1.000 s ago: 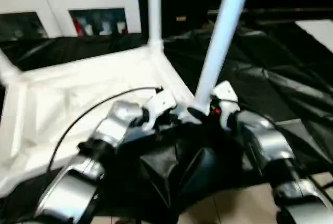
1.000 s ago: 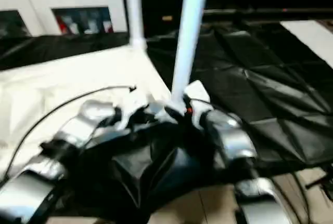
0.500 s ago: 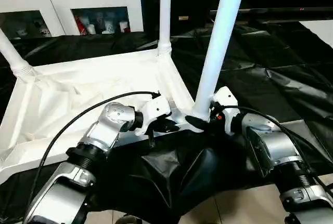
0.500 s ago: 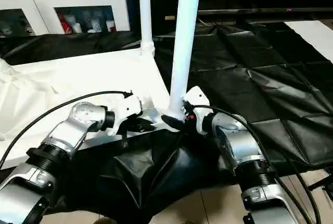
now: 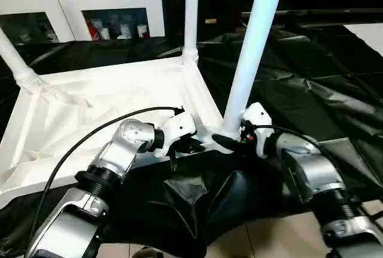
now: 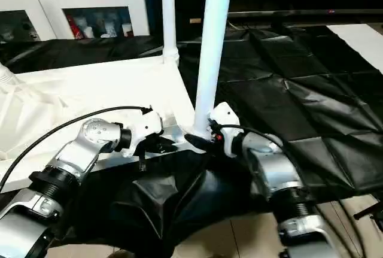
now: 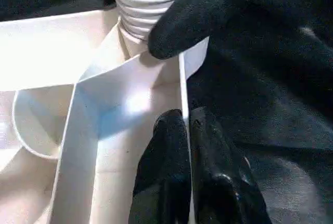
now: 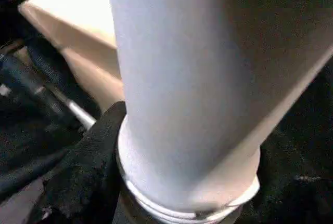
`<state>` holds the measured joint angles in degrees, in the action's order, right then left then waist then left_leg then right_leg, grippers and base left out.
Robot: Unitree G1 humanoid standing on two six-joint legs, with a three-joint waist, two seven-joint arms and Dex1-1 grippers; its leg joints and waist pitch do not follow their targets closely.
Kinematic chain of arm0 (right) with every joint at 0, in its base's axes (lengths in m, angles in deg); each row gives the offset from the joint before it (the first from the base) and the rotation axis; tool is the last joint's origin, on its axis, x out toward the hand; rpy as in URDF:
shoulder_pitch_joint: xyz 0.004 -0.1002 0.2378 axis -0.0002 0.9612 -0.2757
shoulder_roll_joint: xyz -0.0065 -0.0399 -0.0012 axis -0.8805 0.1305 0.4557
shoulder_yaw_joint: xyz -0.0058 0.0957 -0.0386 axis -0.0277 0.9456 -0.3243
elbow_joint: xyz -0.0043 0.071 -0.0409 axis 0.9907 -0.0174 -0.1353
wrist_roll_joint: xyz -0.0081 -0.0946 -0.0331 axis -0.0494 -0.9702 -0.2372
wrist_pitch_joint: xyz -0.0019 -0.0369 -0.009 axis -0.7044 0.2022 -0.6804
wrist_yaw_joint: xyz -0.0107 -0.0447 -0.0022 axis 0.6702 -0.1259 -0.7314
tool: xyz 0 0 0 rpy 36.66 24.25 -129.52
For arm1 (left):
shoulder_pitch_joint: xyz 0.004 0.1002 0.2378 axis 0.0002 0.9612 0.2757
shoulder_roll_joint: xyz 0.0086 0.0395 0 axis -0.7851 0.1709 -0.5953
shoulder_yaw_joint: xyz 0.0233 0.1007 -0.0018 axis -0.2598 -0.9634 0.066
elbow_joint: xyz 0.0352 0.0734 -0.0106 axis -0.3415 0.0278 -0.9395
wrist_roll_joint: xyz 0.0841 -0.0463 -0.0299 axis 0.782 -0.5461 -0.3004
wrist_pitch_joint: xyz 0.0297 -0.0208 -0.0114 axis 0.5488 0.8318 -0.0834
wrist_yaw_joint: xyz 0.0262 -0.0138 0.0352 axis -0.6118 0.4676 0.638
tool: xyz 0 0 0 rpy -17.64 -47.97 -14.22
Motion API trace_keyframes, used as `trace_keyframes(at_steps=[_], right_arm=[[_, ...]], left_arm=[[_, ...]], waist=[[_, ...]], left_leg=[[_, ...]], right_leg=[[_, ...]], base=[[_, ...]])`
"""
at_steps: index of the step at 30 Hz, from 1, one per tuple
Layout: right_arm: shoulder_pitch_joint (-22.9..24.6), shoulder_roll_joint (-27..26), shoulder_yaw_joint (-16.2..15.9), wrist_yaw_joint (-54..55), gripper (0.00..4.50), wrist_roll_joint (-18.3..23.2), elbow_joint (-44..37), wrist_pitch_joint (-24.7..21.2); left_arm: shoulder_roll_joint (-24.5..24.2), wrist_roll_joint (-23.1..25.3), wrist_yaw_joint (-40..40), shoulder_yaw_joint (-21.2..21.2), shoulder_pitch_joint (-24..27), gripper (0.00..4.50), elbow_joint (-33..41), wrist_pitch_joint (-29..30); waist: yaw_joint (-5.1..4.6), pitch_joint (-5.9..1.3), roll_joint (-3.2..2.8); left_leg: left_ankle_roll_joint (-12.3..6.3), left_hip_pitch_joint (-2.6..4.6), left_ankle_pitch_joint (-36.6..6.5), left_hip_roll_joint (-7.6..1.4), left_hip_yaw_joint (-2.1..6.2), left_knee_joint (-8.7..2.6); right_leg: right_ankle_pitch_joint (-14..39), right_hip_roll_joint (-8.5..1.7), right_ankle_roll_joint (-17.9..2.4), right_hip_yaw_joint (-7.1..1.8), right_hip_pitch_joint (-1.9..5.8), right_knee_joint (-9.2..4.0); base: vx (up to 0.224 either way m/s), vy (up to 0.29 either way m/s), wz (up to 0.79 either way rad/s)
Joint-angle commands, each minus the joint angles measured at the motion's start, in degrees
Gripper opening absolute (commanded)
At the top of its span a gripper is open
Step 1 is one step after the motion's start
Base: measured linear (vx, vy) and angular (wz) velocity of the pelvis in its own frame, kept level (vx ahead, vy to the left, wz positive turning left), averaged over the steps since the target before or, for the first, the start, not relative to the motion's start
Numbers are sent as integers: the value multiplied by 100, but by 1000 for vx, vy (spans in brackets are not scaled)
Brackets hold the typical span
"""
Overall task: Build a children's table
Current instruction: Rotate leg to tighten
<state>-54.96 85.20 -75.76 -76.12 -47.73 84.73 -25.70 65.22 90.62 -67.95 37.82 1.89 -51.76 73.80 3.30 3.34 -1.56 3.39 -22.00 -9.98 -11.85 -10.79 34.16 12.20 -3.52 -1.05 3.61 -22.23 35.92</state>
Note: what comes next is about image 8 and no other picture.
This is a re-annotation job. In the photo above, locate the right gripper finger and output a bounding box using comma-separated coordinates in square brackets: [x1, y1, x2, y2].
[26, 101, 128, 224]

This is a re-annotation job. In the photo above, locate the white plastic table top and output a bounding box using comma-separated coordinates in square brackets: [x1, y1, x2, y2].
[18, 0, 261, 224]

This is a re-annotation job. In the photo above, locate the white plastic table leg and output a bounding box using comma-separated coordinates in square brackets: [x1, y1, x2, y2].
[106, 0, 333, 212]

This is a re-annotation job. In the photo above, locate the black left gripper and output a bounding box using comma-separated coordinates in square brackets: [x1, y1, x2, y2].
[0, 0, 97, 131]

